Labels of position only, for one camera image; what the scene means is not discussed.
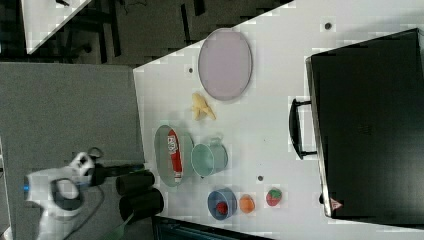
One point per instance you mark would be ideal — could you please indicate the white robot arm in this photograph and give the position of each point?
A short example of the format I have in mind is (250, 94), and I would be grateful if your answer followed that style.
(59, 192)

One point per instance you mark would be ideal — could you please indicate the orange toy fruit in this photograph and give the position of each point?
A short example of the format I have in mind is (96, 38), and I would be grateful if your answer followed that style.
(247, 204)

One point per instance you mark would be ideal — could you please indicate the blue bowl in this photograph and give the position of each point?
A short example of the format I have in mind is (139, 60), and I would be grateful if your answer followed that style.
(222, 195)

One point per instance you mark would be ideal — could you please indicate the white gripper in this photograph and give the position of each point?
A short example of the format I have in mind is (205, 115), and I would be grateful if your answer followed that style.
(83, 166)

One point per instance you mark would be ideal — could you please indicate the yellow banana toy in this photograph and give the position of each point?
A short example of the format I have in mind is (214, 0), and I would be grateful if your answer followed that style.
(200, 106)

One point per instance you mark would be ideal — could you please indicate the red strawberry toy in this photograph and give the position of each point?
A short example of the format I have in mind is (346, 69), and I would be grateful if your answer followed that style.
(273, 197)

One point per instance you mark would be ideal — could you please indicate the red ketchup bottle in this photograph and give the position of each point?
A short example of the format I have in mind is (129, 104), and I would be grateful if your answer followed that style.
(174, 152)

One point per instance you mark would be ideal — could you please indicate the green mug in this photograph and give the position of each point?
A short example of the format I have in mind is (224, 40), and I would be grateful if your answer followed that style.
(209, 159)

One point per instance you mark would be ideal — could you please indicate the lilac round plate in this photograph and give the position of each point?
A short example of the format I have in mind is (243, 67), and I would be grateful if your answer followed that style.
(225, 64)

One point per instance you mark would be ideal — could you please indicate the small red toy fruit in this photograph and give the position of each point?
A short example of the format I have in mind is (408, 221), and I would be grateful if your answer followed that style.
(222, 208)

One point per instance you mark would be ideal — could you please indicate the black toaster oven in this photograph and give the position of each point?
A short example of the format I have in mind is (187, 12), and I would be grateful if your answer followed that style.
(367, 111)

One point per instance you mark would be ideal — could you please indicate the black cylinder near edge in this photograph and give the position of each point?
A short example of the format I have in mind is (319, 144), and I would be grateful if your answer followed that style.
(134, 183)

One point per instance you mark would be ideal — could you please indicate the green oval strainer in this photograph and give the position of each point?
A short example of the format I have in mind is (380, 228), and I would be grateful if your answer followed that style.
(163, 157)

